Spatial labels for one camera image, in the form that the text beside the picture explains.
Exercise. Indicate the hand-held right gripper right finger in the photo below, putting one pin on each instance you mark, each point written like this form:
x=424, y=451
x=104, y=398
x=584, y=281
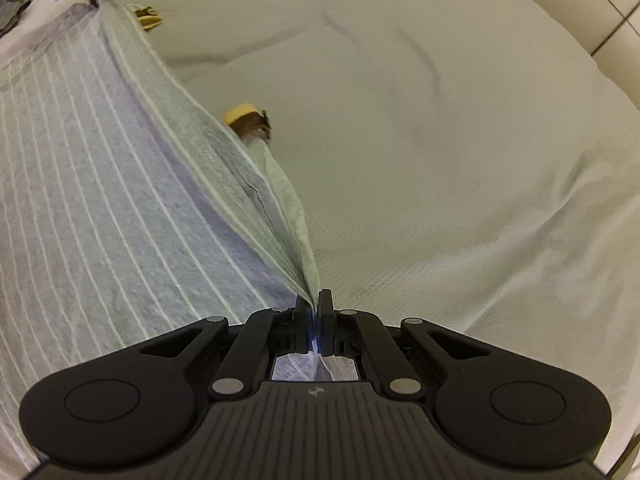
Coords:
x=325, y=330

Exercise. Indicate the grey striped shirt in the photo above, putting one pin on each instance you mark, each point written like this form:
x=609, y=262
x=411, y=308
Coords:
x=125, y=185

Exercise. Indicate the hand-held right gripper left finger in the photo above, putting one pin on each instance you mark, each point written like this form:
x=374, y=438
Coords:
x=303, y=330

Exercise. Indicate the dark grey knit garment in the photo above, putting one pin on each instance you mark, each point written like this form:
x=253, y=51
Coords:
x=12, y=12

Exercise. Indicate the white bed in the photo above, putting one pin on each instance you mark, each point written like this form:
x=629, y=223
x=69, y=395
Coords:
x=450, y=160

